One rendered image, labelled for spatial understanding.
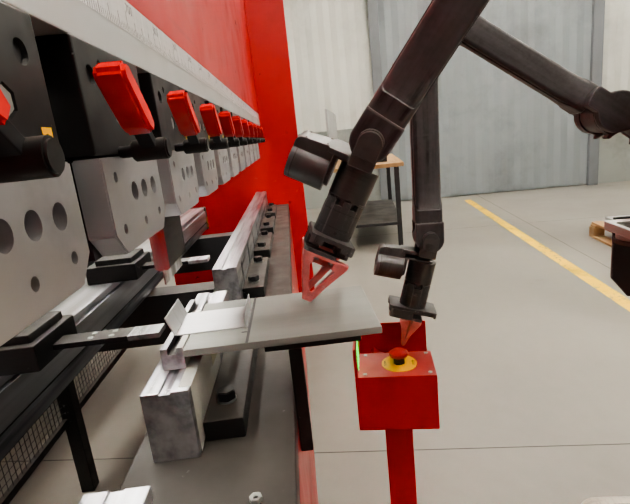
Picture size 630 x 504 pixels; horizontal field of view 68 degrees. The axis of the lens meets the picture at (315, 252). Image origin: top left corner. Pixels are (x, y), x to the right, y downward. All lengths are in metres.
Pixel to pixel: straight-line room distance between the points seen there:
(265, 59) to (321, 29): 5.55
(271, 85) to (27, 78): 2.54
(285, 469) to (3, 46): 0.49
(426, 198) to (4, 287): 0.84
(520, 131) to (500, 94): 0.68
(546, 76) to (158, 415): 0.89
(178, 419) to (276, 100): 2.36
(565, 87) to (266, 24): 2.07
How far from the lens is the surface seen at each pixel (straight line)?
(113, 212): 0.39
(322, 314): 0.69
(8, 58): 0.32
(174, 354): 0.67
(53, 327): 0.79
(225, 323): 0.70
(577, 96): 1.07
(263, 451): 0.65
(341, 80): 8.23
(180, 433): 0.65
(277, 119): 2.82
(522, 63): 1.04
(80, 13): 0.44
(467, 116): 8.33
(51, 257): 0.30
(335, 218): 0.66
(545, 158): 8.71
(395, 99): 0.62
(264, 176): 2.82
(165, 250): 0.65
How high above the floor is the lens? 1.25
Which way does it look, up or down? 14 degrees down
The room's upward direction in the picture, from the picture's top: 6 degrees counter-clockwise
